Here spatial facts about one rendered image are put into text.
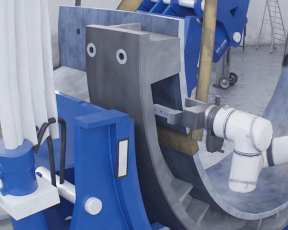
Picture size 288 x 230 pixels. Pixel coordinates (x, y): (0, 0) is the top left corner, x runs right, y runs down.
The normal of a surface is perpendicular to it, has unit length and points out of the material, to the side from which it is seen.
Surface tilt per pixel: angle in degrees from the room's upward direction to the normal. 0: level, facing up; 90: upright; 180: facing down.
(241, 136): 90
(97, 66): 99
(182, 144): 115
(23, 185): 92
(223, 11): 90
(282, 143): 46
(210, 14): 82
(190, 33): 90
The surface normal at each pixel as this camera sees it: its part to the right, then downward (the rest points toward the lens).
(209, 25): 0.84, 0.07
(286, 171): -0.12, -0.89
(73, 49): -0.70, 0.34
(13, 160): 0.29, 0.34
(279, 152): -0.41, 0.05
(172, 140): -0.66, 0.55
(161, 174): 0.71, 0.24
